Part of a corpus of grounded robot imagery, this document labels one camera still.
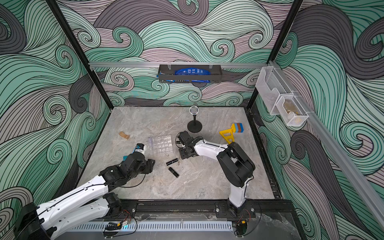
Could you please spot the tan wooden arch block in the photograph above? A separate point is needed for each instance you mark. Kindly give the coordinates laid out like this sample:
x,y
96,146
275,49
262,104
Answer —
x,y
124,135

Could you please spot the black wire shelf basket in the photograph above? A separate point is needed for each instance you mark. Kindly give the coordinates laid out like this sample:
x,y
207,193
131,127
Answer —
x,y
166,74

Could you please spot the multicolour stacked toy blocks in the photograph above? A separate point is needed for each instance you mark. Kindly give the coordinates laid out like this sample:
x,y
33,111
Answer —
x,y
237,128

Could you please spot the black corner frame post right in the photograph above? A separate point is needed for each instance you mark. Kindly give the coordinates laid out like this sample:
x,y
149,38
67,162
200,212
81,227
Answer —
x,y
283,16

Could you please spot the white perforated cable tray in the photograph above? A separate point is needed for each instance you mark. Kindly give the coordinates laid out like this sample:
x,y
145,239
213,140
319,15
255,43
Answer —
x,y
160,226

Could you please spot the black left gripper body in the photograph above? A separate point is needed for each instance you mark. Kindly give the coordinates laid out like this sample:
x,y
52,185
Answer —
x,y
146,167

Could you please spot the black corner frame post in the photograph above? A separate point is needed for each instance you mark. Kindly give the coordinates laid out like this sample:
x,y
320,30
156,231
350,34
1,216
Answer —
x,y
55,9
283,16

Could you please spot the aluminium rail right wall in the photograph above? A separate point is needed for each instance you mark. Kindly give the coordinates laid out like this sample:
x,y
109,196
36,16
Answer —
x,y
361,185

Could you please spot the clear acrylic lipstick organizer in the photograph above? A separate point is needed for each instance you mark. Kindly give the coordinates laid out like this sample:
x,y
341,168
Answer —
x,y
161,144

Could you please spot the black square lipstick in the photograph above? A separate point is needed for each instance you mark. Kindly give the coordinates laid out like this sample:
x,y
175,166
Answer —
x,y
174,172

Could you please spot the blue object in basket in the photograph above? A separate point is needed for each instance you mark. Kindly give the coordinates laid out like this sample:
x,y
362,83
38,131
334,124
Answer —
x,y
192,72

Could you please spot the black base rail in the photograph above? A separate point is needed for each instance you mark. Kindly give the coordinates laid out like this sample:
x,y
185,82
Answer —
x,y
222,209

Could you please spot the black lipstick silver band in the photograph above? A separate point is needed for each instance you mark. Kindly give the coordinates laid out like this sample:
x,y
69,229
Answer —
x,y
172,162

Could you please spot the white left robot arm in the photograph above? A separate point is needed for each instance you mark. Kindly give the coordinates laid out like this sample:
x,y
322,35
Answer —
x,y
93,200

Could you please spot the clear wall bin small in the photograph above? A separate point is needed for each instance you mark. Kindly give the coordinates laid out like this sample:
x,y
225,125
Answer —
x,y
290,111

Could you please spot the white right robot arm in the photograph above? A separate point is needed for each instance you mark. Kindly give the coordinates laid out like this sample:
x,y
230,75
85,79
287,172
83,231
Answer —
x,y
235,163

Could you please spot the clear wall bin large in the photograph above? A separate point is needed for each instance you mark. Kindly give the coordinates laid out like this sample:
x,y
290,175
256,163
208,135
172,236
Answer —
x,y
272,87

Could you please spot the aluminium rail back wall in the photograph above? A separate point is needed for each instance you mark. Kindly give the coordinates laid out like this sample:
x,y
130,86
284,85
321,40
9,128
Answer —
x,y
136,64

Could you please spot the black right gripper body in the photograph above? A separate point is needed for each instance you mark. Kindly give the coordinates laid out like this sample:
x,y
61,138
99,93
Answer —
x,y
183,145

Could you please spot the aluminium rail wall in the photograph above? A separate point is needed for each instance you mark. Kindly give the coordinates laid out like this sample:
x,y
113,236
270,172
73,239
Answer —
x,y
361,185
136,64

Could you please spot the black microphone stand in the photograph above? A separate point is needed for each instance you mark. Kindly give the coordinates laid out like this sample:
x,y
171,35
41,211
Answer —
x,y
194,126

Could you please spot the yellow triangle toy block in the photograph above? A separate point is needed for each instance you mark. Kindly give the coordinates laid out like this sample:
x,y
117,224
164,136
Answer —
x,y
228,134

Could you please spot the black corner frame post left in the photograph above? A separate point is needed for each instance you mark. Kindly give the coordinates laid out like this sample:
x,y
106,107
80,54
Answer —
x,y
55,9

